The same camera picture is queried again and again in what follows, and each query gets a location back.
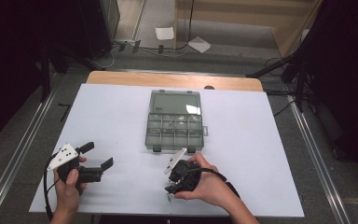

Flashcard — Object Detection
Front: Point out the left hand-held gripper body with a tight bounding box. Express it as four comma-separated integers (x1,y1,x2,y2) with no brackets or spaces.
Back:
46,142,103,188

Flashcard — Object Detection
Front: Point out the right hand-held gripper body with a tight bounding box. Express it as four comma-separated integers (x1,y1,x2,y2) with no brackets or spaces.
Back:
163,147,202,192

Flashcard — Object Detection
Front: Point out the grey clear compartment storage box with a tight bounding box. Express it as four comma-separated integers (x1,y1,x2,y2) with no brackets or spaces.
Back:
145,89,209,154

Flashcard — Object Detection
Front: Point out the person's right hand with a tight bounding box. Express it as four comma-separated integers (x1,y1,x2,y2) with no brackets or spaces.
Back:
173,152,231,207

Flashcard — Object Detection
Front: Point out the person's left hand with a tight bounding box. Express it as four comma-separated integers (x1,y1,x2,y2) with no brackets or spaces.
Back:
53,156,88,217

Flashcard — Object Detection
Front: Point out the white table mat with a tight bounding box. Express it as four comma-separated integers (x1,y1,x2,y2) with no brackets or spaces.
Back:
28,83,306,218

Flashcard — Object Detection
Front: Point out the dark curtain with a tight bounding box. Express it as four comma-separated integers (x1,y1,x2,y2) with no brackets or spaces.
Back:
0,0,85,150
304,0,358,185

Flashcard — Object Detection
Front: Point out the white power strip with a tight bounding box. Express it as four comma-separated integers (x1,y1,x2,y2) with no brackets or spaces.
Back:
111,38,138,45

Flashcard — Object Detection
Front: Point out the dark cabinet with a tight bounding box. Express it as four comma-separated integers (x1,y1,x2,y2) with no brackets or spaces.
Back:
74,0,121,60

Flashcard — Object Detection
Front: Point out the creased white paper sheet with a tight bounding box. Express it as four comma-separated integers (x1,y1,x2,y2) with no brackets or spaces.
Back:
187,35,212,54

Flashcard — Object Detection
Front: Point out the square white paper sheet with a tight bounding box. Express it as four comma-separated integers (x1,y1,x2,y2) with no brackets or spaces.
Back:
154,26,175,41

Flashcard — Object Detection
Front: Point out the black metal stand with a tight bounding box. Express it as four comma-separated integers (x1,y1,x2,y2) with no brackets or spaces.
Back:
245,52,310,113

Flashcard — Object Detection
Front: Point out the light wooden panel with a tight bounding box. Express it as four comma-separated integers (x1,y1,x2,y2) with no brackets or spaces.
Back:
173,0,324,59

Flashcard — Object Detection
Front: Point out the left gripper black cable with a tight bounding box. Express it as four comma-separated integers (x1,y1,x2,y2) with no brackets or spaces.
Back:
43,152,61,222

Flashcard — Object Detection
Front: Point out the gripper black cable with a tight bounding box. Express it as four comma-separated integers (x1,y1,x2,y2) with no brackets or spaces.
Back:
43,152,61,222
183,167,241,200

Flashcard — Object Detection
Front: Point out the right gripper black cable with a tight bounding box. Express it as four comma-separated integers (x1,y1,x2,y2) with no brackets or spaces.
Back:
183,167,241,200

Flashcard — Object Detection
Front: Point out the metal floor rail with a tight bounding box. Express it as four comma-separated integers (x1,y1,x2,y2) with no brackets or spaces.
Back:
287,94,352,224
0,90,59,224

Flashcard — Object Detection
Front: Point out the hanging black cable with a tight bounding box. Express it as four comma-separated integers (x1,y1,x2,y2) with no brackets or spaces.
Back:
136,0,197,52

